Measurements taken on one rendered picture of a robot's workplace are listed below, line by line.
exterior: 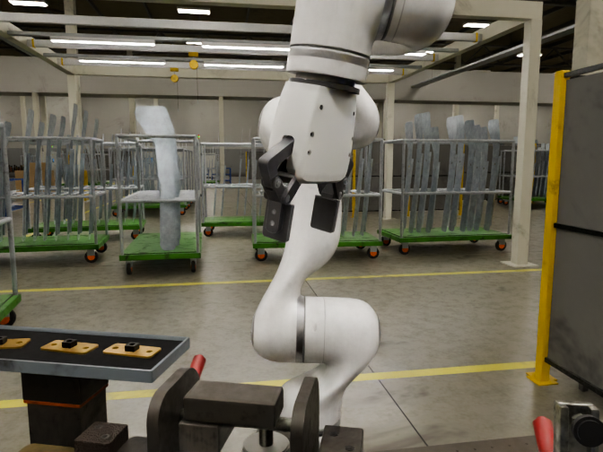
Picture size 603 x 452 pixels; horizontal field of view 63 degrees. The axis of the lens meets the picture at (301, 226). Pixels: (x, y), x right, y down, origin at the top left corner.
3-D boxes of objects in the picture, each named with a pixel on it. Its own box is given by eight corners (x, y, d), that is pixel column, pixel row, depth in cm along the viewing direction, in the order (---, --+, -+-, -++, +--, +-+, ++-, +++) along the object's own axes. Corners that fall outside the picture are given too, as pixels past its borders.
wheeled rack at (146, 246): (201, 273, 640) (197, 134, 616) (119, 277, 621) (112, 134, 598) (202, 247, 825) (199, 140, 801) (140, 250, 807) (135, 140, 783)
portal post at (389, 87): (382, 220, 1214) (385, 82, 1170) (378, 218, 1249) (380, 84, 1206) (397, 219, 1220) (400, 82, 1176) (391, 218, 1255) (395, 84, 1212)
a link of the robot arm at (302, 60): (319, 59, 57) (315, 86, 58) (273, 43, 50) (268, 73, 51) (385, 65, 53) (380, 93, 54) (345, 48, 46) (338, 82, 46)
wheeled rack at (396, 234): (399, 256, 758) (402, 138, 734) (376, 245, 855) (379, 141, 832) (511, 251, 796) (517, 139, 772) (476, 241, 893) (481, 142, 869)
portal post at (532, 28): (514, 267, 676) (529, 15, 633) (500, 262, 711) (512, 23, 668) (538, 266, 682) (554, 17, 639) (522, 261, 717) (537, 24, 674)
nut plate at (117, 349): (101, 353, 77) (100, 345, 77) (116, 344, 81) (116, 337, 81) (149, 359, 75) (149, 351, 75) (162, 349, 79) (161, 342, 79)
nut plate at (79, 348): (39, 350, 79) (38, 343, 79) (56, 341, 82) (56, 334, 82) (84, 354, 77) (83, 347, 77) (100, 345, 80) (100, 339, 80)
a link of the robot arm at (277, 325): (341, 369, 84) (246, 367, 84) (335, 358, 96) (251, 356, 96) (346, 86, 90) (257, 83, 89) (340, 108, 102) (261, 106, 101)
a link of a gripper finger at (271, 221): (275, 172, 51) (266, 234, 53) (255, 172, 49) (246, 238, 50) (300, 178, 50) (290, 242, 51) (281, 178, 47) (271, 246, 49)
